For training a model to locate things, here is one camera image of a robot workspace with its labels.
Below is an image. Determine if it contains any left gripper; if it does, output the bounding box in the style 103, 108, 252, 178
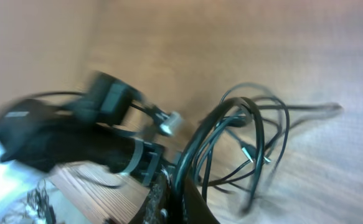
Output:
119, 139, 176, 187

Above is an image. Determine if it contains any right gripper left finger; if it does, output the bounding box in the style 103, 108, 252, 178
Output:
131, 174, 170, 224

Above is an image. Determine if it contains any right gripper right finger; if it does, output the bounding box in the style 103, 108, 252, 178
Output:
182, 177, 219, 224

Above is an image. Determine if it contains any thick black USB cable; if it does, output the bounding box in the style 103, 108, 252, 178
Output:
171, 82, 291, 218

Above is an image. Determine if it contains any thin black USB cable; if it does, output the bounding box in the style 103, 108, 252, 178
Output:
199, 99, 344, 194

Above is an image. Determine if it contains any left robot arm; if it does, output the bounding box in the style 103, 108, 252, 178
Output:
0, 98, 176, 187

